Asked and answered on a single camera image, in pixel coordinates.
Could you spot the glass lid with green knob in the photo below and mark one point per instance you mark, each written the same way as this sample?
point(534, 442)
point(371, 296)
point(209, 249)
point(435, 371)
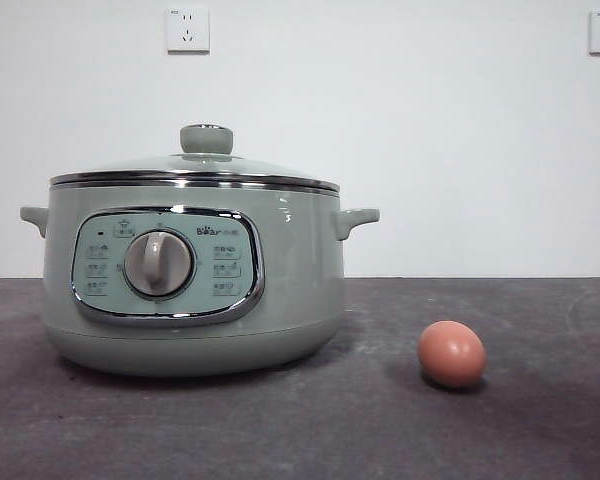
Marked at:
point(206, 139)

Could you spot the brown egg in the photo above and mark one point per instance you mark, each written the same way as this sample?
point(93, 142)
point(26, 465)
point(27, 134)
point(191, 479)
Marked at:
point(452, 354)

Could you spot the pale green electric cooking pot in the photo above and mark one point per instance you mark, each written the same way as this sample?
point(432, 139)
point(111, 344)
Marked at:
point(300, 280)

